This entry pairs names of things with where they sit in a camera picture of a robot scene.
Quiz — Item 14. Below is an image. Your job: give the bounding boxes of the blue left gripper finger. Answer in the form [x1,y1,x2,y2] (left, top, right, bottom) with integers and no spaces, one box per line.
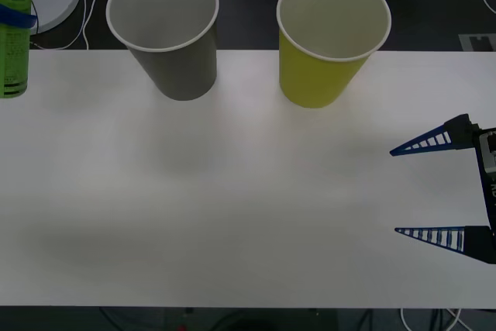
[0,4,39,30]

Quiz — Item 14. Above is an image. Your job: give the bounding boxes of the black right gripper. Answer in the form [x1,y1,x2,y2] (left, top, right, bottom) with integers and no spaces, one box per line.
[388,113,496,266]

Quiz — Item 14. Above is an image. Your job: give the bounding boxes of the green bottle with black cap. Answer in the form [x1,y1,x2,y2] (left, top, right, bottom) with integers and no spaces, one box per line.
[0,0,33,99]

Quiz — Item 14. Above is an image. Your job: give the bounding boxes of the grey floor plate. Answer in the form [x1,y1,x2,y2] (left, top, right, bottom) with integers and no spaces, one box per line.
[458,33,496,52]

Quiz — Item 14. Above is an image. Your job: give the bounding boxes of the grey plastic bin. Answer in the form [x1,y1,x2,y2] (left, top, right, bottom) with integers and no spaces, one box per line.
[105,0,220,102]

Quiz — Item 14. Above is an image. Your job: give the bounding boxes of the yellow-green plastic bin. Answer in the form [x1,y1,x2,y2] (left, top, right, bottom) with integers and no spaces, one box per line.
[275,0,392,109]

